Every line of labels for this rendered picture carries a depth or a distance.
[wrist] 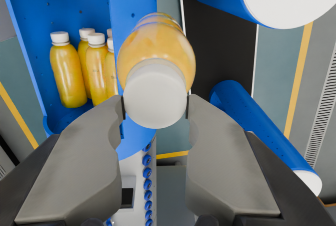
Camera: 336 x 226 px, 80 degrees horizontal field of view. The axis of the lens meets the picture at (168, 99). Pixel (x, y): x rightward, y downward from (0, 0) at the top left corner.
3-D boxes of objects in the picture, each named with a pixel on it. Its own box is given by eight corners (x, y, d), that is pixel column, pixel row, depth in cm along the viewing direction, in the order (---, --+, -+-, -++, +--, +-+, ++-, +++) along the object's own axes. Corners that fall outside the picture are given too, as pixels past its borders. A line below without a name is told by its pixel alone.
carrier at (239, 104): (230, 72, 153) (201, 95, 162) (303, 158, 77) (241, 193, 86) (250, 95, 165) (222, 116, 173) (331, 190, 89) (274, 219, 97)
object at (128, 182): (114, 179, 92) (107, 213, 78) (113, 173, 90) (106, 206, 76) (136, 179, 92) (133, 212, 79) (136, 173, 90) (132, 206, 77)
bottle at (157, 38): (138, 62, 31) (114, 143, 15) (129, 13, 28) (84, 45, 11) (183, 57, 31) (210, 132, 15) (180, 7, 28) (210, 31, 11)
